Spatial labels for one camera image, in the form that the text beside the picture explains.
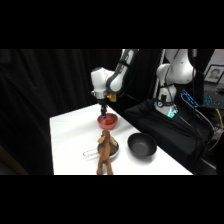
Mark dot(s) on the black bowl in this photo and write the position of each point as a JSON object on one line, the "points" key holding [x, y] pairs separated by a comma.
{"points": [[142, 145]]}

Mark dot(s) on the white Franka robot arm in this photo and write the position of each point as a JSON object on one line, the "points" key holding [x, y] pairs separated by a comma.
{"points": [[176, 71]]}

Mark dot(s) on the black cloth covered stand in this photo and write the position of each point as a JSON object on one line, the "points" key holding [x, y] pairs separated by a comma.
{"points": [[156, 123]]}

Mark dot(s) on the blue lit device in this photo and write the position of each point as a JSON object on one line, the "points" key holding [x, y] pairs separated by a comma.
{"points": [[190, 98]]}

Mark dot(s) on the small green light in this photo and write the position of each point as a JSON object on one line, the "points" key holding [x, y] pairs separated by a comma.
{"points": [[172, 112]]}

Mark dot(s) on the red ball with yellow dots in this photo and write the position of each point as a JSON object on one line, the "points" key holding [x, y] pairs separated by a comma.
{"points": [[108, 123]]}

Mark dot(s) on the pink bowl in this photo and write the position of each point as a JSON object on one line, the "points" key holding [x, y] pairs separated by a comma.
{"points": [[113, 124]]}

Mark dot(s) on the backlit keyboard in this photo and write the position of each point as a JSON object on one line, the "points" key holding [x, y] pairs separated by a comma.
{"points": [[213, 100]]}

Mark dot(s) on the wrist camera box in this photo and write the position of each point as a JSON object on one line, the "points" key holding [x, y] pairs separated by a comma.
{"points": [[112, 97]]}

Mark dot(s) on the black curtain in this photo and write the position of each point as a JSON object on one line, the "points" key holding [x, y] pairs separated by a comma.
{"points": [[30, 100]]}

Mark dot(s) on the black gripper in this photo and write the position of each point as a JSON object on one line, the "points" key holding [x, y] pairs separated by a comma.
{"points": [[103, 102]]}

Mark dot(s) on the framed picture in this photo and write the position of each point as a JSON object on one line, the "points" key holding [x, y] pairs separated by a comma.
{"points": [[214, 74]]}

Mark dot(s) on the silver metal bowl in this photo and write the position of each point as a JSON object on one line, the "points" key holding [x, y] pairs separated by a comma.
{"points": [[115, 151]]}

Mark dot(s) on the brown plush toy animal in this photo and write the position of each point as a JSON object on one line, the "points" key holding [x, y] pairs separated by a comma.
{"points": [[105, 156]]}

